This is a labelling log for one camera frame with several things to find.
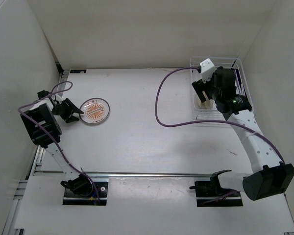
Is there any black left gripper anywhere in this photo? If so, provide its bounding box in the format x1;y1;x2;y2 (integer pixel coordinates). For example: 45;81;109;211
51;98;83;123

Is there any beige calligraphy plate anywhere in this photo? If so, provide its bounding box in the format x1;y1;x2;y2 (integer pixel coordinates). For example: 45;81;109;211
198;91;213;109

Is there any orange sunburst pattern plate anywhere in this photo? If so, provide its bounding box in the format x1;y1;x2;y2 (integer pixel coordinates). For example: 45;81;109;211
79;98;110;125

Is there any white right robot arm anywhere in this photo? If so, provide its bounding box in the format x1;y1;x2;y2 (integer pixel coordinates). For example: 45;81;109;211
192;63;294;201

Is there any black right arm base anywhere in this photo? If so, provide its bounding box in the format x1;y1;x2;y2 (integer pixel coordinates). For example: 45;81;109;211
189;170;243;208

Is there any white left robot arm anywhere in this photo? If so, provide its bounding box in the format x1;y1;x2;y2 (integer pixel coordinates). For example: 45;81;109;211
18;90;94;197

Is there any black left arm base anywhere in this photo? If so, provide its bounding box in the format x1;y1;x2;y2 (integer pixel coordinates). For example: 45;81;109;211
60;175;109;206

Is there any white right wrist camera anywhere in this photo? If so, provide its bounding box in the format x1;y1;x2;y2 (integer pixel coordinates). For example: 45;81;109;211
199;58;216;83

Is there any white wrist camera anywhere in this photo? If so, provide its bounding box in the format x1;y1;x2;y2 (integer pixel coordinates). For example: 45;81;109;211
199;58;216;83
30;98;54;111

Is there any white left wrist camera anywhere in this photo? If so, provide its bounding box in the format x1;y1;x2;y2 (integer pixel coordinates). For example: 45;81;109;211
30;98;54;111

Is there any white wire dish rack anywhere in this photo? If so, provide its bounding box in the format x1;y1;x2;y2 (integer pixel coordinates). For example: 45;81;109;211
190;56;254;120

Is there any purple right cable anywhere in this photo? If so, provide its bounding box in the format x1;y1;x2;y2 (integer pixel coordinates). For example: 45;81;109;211
155;66;285;164

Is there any purple cable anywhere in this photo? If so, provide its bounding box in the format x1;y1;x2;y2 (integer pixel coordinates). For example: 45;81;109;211
17;81;101;205
155;66;285;164

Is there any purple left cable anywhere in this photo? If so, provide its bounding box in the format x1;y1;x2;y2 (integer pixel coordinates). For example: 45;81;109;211
17;81;101;205

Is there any aluminium table rail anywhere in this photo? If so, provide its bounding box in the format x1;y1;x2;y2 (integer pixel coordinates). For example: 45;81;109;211
34;170;219;178

